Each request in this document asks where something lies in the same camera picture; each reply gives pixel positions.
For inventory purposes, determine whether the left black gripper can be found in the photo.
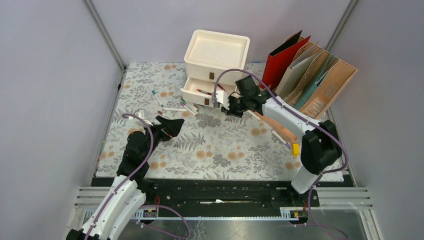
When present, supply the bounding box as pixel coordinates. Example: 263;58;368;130
142;115;184;161

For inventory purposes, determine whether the brown capped white marker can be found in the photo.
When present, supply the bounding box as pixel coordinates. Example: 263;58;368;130
157;110;173;120

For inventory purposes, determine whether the yellow capped white marker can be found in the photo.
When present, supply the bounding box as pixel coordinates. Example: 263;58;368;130
247;110;262;121

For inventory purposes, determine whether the yellow cap red pen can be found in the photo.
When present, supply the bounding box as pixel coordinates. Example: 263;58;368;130
196;89;212;96

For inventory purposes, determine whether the red folder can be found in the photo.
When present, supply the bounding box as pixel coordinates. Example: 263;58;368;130
262;30;311;90

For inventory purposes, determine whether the white three-drawer organizer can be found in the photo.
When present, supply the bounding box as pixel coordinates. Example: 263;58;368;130
180;29;250;107

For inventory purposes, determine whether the beige folder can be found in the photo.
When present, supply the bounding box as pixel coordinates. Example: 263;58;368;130
275;42;323;99

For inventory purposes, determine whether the teal folder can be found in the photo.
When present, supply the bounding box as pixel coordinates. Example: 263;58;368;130
293;54;335;110

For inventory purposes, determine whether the dark red pen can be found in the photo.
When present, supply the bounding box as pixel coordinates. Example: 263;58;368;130
217;84;225;91

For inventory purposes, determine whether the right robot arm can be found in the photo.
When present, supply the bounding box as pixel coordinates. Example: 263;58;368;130
213;76;342;206

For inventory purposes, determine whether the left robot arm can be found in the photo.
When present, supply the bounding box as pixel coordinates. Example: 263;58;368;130
65;113;185;240

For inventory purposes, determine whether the green capped marker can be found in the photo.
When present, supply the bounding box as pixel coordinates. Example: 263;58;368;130
181;99;199;113

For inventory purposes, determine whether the floral table mat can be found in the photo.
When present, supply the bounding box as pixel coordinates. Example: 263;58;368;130
95;62;302;181

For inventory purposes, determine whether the teal capped white marker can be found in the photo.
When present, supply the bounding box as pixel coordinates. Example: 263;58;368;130
152;90;164;107

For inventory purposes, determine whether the purple capped white marker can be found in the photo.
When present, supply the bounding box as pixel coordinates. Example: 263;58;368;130
271;130;292;150

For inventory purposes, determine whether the yellow eraser block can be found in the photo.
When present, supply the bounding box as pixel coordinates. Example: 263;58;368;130
291;143;301;158

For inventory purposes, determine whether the orange plastic file rack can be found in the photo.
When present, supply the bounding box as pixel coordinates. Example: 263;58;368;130
248;33;359;144

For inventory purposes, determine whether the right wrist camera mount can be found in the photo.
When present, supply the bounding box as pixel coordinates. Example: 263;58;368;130
212;90;230;110

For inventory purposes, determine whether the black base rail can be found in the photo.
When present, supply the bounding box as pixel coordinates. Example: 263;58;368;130
91;177;322;220

